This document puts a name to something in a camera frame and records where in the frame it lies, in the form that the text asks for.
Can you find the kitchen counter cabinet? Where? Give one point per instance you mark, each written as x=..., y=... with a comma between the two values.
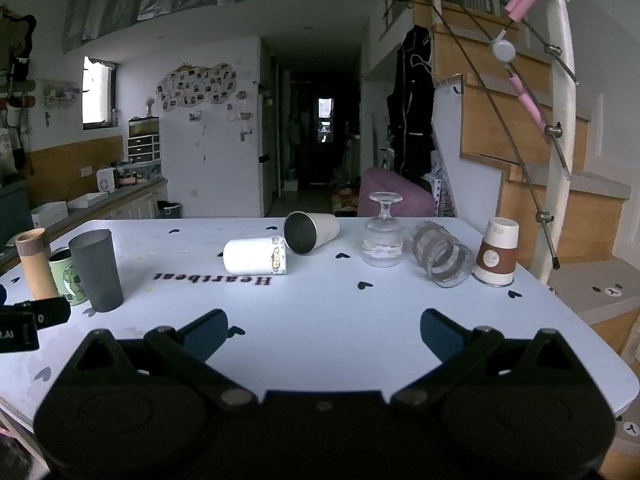
x=125, y=200

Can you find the stainless steel cup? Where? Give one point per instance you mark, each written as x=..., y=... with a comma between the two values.
x=320, y=230

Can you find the window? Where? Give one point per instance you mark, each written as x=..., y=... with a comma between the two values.
x=96, y=92

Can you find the black waste bin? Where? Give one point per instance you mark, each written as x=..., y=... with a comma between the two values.
x=169, y=210

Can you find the white cardboard box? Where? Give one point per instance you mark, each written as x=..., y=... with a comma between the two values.
x=49, y=214

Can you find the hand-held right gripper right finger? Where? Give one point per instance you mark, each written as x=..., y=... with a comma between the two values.
x=440, y=335

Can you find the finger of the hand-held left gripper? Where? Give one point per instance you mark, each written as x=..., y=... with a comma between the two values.
x=52, y=310

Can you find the striped clear glass cup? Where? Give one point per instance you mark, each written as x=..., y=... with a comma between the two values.
x=442, y=255

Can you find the wooden staircase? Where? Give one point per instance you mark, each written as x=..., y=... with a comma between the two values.
x=500, y=130

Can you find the green cartoon mug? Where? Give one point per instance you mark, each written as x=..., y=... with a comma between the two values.
x=65, y=280

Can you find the purple beanbag chair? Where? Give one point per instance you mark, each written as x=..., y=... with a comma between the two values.
x=400, y=195

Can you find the white drawer organizer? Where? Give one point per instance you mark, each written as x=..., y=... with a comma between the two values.
x=144, y=142

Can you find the brown sleeve paper cup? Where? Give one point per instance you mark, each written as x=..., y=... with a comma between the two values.
x=496, y=260

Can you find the round white device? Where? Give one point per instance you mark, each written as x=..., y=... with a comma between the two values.
x=503, y=50

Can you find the white railing post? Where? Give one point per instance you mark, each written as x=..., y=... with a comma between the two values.
x=559, y=160

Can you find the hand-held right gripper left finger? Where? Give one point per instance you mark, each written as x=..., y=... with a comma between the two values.
x=205, y=332

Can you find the white cartoon print cup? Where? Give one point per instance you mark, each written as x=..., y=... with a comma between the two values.
x=247, y=256

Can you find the grey bear stair mat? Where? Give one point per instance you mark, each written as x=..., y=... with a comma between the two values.
x=595, y=285

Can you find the black hanging coat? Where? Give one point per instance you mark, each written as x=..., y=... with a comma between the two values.
x=411, y=110

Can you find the dark grey tumbler cup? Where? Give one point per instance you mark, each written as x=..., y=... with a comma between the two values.
x=97, y=270

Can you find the clear stemmed glass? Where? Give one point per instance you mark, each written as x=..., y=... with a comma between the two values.
x=382, y=245

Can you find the bamboo cup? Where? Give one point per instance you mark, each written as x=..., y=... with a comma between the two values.
x=36, y=265

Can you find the red floral box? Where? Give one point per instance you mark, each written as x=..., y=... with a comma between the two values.
x=345, y=201

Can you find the cloud shaped photo board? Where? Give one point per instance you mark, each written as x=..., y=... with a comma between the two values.
x=197, y=85

